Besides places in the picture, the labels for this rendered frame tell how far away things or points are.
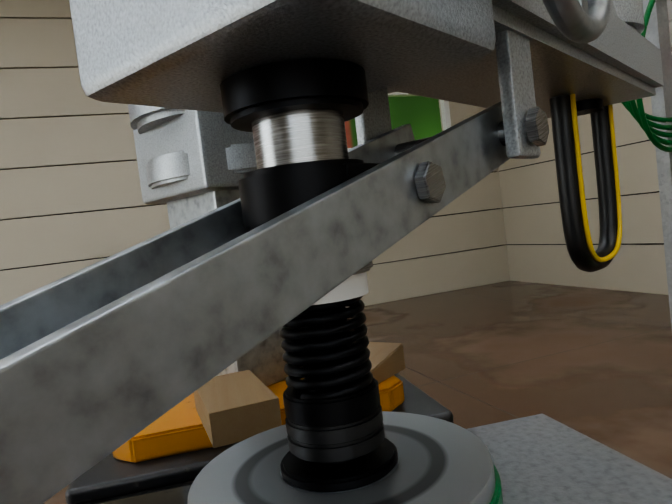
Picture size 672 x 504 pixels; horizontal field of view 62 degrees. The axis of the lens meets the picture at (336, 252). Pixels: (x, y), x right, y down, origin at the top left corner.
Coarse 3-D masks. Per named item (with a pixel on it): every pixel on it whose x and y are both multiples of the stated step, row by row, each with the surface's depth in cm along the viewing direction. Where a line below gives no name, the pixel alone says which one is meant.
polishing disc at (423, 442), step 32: (384, 416) 48; (416, 416) 47; (256, 448) 45; (288, 448) 44; (416, 448) 41; (448, 448) 40; (480, 448) 40; (224, 480) 40; (256, 480) 39; (384, 480) 37; (416, 480) 36; (448, 480) 36; (480, 480) 35
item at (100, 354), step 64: (448, 128) 44; (384, 192) 36; (448, 192) 42; (128, 256) 34; (192, 256) 37; (256, 256) 27; (320, 256) 31; (0, 320) 28; (64, 320) 31; (128, 320) 22; (192, 320) 24; (256, 320) 27; (0, 384) 18; (64, 384) 20; (128, 384) 22; (192, 384) 24; (0, 448) 18; (64, 448) 20
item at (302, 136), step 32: (256, 128) 37; (288, 128) 36; (320, 128) 36; (256, 160) 38; (288, 160) 36; (320, 160) 35; (352, 160) 36; (256, 192) 36; (288, 192) 34; (320, 192) 34; (256, 224) 36
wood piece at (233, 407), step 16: (208, 384) 92; (224, 384) 90; (240, 384) 89; (256, 384) 88; (208, 400) 83; (224, 400) 82; (240, 400) 81; (256, 400) 80; (272, 400) 80; (208, 416) 77; (224, 416) 77; (240, 416) 78; (256, 416) 79; (272, 416) 80; (208, 432) 80; (224, 432) 77; (240, 432) 78; (256, 432) 79
